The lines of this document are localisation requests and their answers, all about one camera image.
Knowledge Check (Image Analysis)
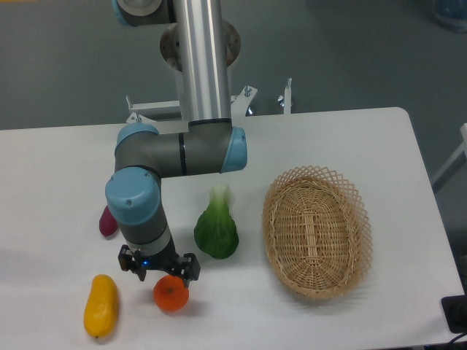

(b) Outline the purple sweet potato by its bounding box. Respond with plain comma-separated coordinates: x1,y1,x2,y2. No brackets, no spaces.
99,206,118,237

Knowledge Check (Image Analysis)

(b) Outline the orange fruit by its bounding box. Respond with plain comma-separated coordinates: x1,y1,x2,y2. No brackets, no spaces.
153,275,189,312

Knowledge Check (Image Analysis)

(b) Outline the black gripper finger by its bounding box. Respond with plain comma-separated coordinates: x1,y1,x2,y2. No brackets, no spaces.
117,245,147,281
163,253,201,288

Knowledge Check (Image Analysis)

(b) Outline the yellow mango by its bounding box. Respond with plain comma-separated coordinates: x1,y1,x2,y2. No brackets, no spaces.
83,274,120,338

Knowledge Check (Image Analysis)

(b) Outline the white metal frame bracket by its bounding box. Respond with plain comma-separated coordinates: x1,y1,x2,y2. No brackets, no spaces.
126,77,294,125

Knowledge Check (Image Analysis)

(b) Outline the white frame at right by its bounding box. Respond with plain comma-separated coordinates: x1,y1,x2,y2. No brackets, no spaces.
431,123,466,193

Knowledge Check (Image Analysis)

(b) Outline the green bok choy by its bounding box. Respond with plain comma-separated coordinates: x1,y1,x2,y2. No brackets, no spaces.
194,184,239,260

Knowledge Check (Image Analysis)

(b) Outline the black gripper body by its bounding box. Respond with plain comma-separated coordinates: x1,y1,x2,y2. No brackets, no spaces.
142,241,179,271

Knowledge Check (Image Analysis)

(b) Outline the woven wicker basket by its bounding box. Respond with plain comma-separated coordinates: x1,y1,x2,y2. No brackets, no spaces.
263,166,372,300

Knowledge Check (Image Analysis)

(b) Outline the blue object top right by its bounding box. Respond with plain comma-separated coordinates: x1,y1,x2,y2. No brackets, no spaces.
432,0,466,33

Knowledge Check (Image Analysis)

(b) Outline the black device at edge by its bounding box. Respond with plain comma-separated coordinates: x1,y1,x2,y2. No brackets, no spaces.
441,295,466,334

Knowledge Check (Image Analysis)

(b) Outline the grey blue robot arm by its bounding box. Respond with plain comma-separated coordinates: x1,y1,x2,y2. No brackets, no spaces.
105,1,247,285

